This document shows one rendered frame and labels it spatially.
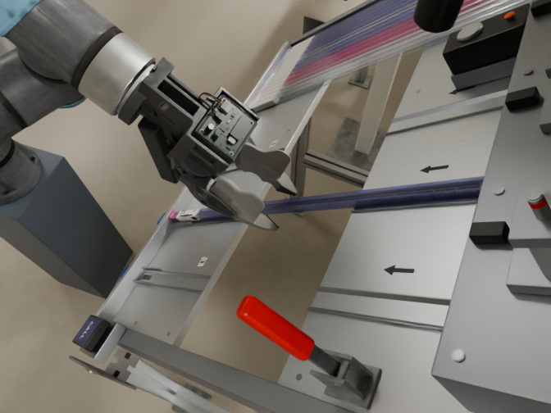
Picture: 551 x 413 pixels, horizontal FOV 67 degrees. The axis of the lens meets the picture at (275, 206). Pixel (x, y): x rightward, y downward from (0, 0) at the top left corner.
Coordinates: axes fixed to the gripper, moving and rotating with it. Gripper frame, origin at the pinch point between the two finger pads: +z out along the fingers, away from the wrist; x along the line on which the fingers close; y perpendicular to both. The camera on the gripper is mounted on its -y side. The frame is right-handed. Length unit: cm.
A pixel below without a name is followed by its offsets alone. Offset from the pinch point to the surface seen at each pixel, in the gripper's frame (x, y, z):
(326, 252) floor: 38, -75, 50
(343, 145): 83, -80, 40
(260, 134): 17.8, -15.9, -3.3
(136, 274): -11.3, -24.4, -6.4
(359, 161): 79, -75, 47
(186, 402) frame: -24, -54, 22
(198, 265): -8.4, -10.5, -2.0
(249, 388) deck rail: -20.2, 10.2, 2.1
